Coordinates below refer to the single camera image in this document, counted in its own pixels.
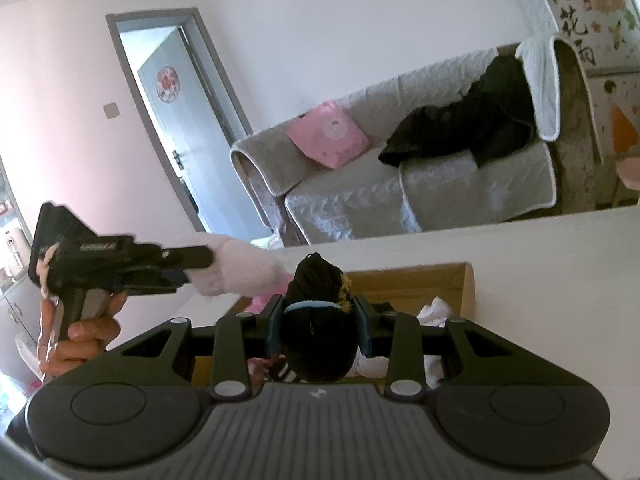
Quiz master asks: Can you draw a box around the cardboard box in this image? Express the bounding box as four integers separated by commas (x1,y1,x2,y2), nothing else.
192,261,476,391

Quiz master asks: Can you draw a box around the black garment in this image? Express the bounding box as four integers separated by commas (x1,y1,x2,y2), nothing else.
377,54,538,170

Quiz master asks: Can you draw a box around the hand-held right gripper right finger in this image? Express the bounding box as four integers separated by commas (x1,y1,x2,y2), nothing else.
352,292,596,401

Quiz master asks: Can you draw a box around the black white striped sock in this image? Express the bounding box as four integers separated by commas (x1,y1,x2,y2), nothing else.
265,357,296,382

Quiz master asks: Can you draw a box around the white quilted sofa cover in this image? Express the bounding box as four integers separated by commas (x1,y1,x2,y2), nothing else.
515,35,561,143

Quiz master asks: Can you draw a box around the pink stool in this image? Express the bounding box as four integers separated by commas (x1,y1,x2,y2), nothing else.
616,157,640,186

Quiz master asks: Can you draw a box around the red round door decoration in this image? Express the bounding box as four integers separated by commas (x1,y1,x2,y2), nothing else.
156,66,181,102

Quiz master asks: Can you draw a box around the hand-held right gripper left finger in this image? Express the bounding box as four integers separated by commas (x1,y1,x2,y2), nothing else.
50,294,286,402

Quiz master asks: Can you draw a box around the black sock bundle blue band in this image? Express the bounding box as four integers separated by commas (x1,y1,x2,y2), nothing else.
277,252,358,383

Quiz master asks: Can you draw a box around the pink cushion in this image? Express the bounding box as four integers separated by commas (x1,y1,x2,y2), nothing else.
285,100,371,170

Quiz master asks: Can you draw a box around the white cabinet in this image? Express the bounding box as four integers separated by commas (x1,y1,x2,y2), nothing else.
0,160,51,361

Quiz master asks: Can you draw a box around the floral wall poster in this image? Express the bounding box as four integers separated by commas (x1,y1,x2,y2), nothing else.
505,0,640,186

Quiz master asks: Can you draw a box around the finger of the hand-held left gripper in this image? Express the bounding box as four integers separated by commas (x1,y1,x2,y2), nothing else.
161,245,215,271
125,269,190,295

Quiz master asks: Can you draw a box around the white desktop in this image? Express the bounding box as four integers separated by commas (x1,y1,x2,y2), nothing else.
107,205,640,466

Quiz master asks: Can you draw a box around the person's left hand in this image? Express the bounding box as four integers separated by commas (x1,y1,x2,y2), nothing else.
37,251,129,379

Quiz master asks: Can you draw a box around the grey sofa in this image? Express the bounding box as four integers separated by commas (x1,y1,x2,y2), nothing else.
230,40,601,248

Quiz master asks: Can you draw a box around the white door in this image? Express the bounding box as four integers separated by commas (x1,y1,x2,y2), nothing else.
137,26,273,241

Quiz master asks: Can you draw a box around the grey door frame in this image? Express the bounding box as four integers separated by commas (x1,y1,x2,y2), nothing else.
105,7,256,235

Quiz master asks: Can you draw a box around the light pink fluffy sock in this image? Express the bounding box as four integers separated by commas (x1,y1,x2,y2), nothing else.
187,232,293,298

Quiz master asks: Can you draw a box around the pink fluffy sock bundle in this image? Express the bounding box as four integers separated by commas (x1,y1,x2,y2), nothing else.
247,287,275,317

